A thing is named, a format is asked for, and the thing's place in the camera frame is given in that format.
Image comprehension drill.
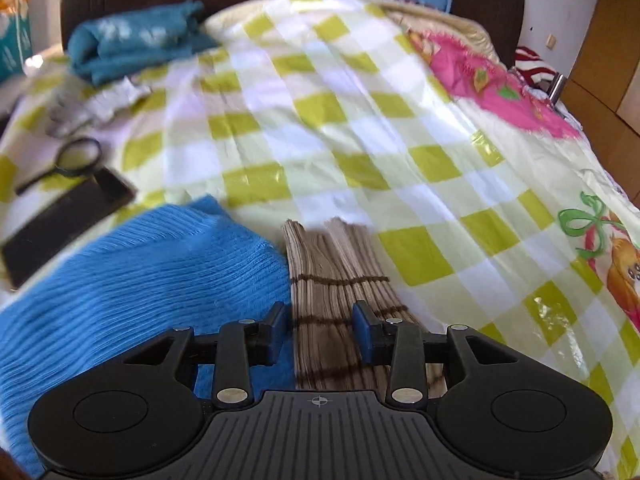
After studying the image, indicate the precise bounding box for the black rectangular case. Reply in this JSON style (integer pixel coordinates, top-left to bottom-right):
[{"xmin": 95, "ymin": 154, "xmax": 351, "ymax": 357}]
[{"xmin": 0, "ymin": 167, "xmax": 139, "ymax": 291}]

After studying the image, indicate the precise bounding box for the teal printed bag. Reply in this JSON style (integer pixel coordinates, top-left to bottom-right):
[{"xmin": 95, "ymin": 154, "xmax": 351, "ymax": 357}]
[{"xmin": 0, "ymin": 0, "xmax": 34, "ymax": 82}]

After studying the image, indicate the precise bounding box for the blue ribbed knit sweater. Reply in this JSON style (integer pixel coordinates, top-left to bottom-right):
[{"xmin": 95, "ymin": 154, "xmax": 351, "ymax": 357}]
[{"xmin": 0, "ymin": 195, "xmax": 297, "ymax": 477}]

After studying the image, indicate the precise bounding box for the black magnifying glass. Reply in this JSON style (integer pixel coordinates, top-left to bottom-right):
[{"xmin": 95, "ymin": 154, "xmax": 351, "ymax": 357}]
[{"xmin": 15, "ymin": 137, "xmax": 104, "ymax": 197}]

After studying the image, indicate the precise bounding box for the red white striped cloth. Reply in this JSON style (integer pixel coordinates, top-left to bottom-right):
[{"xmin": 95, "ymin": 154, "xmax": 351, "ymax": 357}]
[{"xmin": 512, "ymin": 46, "xmax": 557, "ymax": 94}]

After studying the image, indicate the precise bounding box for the checkered printed bed quilt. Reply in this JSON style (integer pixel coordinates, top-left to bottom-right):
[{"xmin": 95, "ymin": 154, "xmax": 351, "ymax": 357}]
[{"xmin": 0, "ymin": 0, "xmax": 640, "ymax": 480}]

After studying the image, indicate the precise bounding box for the teal folded cloth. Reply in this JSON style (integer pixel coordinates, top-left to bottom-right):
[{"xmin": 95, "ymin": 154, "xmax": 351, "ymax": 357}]
[{"xmin": 67, "ymin": 0, "xmax": 222, "ymax": 86}]

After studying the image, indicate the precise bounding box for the tan brown-striped knit sweater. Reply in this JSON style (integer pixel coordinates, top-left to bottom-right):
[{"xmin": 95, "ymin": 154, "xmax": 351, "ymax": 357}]
[{"xmin": 281, "ymin": 217, "xmax": 447, "ymax": 392}]

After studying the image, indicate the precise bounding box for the wooden wardrobe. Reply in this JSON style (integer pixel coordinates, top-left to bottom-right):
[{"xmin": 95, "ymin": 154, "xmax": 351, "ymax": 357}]
[{"xmin": 567, "ymin": 0, "xmax": 640, "ymax": 177}]

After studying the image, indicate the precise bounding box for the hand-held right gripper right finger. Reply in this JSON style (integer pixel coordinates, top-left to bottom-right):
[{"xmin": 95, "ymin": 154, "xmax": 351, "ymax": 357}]
[{"xmin": 352, "ymin": 300, "xmax": 522, "ymax": 409}]

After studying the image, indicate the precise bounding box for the steel thermos flask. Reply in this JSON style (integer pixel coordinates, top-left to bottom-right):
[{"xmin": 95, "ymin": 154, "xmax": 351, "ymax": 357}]
[{"xmin": 547, "ymin": 72, "xmax": 569, "ymax": 107}]

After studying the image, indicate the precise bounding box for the pink floral blanket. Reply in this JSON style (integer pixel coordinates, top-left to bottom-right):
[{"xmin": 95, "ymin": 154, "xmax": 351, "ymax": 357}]
[{"xmin": 372, "ymin": 0, "xmax": 504, "ymax": 67}]

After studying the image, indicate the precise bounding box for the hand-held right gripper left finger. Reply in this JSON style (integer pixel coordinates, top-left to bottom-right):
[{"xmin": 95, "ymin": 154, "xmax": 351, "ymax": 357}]
[{"xmin": 120, "ymin": 301, "xmax": 289, "ymax": 410}]

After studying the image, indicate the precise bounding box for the grey white crumpled cloth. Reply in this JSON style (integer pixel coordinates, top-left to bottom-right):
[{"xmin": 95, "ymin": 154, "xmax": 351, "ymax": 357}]
[{"xmin": 47, "ymin": 79, "xmax": 154, "ymax": 139}]

